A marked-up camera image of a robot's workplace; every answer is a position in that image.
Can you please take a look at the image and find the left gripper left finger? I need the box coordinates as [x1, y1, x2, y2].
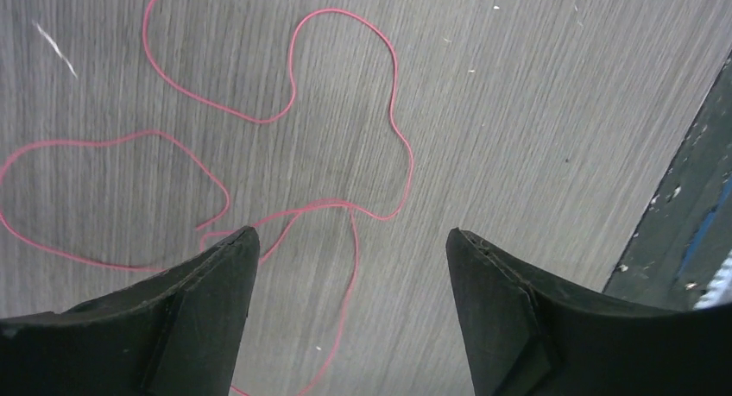
[1, 227, 260, 395]

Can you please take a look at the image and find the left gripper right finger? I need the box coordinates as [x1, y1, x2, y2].
[445, 228, 731, 395]

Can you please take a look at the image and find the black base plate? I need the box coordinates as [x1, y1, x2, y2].
[603, 60, 731, 311]

